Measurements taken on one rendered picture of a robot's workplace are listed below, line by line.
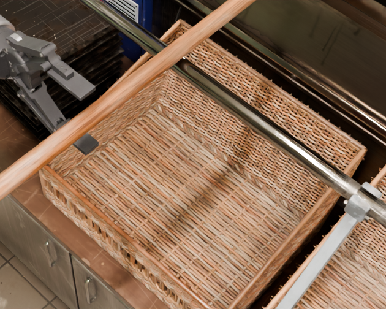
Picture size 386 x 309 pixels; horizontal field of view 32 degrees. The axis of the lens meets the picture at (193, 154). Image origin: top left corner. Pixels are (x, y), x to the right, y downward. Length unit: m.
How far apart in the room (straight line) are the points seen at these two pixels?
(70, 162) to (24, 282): 0.67
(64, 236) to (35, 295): 0.60
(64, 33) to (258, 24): 0.47
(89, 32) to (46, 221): 0.46
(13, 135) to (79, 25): 0.34
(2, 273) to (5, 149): 0.59
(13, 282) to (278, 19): 1.22
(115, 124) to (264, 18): 0.47
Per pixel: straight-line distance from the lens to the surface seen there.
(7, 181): 0.96
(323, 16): 1.43
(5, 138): 1.79
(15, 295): 2.21
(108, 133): 1.70
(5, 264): 2.26
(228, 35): 1.62
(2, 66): 1.11
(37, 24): 1.69
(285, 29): 1.47
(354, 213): 1.04
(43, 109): 1.11
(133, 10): 1.80
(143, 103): 1.75
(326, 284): 1.61
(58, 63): 0.99
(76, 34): 1.66
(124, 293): 1.55
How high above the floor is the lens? 2.01
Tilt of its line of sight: 55 degrees down
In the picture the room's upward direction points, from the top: 8 degrees clockwise
